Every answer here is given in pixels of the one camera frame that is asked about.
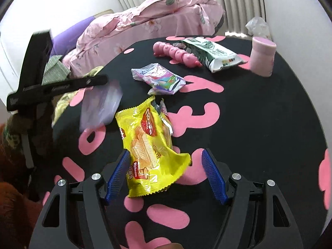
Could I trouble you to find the yellow snack packet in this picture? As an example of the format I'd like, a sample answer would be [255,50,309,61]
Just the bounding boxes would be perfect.
[115,95,192,198]

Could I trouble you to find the purple and white small packet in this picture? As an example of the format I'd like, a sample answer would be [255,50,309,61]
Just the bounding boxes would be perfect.
[131,63,187,95]

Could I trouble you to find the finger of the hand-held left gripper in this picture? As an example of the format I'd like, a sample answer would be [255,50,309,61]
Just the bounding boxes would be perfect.
[71,74,109,91]

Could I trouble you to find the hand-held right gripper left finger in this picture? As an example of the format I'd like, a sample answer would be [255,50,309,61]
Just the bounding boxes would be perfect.
[28,149,131,249]

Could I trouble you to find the green plaid cloth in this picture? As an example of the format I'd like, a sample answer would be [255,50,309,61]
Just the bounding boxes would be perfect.
[43,54,72,85]

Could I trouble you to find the pink floral blanket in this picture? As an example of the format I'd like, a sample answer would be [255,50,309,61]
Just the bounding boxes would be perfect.
[62,0,226,74]

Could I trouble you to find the pink caterpillar toy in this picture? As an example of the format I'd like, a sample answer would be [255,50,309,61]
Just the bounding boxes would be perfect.
[153,41,203,68]

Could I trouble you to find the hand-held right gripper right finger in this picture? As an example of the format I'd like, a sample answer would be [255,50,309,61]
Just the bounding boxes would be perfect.
[201,148,304,249]

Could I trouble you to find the black mat with pink shapes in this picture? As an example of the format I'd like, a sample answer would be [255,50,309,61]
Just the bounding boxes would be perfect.
[39,35,330,249]

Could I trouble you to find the white pleated curtain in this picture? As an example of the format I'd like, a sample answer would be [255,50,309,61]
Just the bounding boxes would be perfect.
[107,0,265,35]

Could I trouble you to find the green and white packet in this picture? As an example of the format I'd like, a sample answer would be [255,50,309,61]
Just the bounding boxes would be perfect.
[173,37,247,73]

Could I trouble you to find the white plastic bag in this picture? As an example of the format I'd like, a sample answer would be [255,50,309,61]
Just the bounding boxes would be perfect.
[245,16,271,39]

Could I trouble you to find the translucent purple plastic bag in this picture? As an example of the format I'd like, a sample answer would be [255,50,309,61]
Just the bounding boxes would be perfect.
[79,80,123,133]

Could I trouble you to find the pink cup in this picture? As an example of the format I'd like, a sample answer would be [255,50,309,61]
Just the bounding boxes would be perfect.
[249,36,277,78]

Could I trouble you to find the purple pillow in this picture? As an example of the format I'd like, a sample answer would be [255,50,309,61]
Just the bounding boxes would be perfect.
[50,16,96,57]

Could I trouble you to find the person's left forearm orange sleeve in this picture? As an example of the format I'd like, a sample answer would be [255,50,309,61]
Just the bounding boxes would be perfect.
[0,114,39,249]

